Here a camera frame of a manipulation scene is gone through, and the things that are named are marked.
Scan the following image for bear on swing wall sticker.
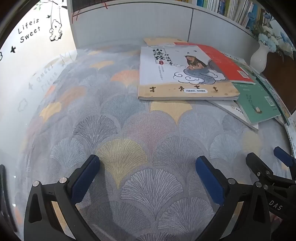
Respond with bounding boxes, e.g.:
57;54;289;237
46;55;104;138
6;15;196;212
47;0;64;42

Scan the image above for red cord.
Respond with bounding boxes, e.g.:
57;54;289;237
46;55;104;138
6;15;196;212
71;2;109;24

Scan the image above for green book with plant drawing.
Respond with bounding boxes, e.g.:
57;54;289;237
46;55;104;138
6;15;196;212
231;81;281;124

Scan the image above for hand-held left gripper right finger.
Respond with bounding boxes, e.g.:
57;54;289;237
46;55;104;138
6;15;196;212
195;156;271;241

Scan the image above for white ribbed vase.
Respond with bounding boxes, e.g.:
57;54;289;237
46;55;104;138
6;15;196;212
250;41;271;72

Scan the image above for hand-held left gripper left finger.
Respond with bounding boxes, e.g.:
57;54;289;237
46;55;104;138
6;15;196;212
23;154;102;241

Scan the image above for row of colourful shelf books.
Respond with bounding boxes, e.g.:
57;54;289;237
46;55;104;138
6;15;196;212
192;0;266;30

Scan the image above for fan-patterned grey blanket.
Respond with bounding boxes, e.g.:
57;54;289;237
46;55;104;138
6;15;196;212
14;44;294;241

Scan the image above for brown wooden cabinet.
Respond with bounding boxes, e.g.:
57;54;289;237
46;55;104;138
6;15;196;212
261;46;296;112

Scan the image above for tan cover book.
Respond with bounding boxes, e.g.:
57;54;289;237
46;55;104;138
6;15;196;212
143;37;188;46

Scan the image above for tree branch wall sticker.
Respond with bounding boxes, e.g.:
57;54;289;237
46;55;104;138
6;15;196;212
32;0;58;11

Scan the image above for black lettering wall sticker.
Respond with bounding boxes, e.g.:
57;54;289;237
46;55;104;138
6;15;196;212
17;17;42;43

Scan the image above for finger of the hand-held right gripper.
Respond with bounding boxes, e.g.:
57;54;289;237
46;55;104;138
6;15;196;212
246;152;296;190
273;146;296;168

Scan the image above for white mermaid picture book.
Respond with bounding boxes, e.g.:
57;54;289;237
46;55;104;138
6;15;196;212
138;45;241;100

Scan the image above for red cover book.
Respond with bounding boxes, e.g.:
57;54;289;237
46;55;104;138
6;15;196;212
173;42;256;84

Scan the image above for spiral-bound book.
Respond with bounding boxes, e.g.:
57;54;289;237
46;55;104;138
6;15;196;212
254;72;292;126

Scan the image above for white thin book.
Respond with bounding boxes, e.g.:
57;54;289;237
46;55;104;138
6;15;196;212
207;100;259;131

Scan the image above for blue and white flowers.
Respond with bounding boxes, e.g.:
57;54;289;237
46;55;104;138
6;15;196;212
251;9;296;61

